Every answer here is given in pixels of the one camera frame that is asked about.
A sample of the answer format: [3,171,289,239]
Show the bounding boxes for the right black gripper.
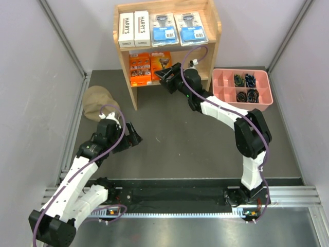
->
[154,64,191,99]

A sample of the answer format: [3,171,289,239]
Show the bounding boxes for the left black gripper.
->
[107,121,142,153]

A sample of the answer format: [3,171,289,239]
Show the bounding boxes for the orange Gillette razor box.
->
[150,51,172,85]

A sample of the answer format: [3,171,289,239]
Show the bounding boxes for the orange razor blade cartridge box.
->
[130,52,152,87]

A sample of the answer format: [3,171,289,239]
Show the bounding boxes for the blue razor blister pack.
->
[150,13,179,47]
[174,12,209,46]

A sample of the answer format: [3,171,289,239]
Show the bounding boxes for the white Harry's box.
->
[118,12,135,48]
[134,11,151,47]

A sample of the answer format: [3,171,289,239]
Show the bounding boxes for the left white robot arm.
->
[29,119,142,246]

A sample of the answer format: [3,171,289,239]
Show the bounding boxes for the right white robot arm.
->
[155,63,272,204]

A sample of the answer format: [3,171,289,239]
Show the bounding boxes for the wooden two-tier shelf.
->
[113,1,222,109]

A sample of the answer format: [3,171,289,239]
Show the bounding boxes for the beige cap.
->
[82,85,120,122]

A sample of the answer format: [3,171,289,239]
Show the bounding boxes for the pink compartment organizer tray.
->
[212,68,273,111]

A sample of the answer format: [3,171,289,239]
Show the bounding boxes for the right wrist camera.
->
[189,59,199,69]

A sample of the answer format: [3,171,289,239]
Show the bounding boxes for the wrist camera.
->
[99,112,120,124]
[189,59,199,69]

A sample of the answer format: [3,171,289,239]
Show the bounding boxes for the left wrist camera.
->
[99,112,120,124]

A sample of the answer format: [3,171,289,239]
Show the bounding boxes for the green black hair ties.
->
[233,73,245,87]

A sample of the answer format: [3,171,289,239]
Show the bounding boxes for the blue hair ties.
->
[244,73,257,88]

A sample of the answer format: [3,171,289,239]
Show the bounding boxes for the multicolour hair ties front-right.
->
[247,89,260,103]

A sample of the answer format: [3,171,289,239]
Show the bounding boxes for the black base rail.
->
[87,180,270,214]

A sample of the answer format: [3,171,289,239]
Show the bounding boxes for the grey slotted cable duct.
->
[88,207,259,219]

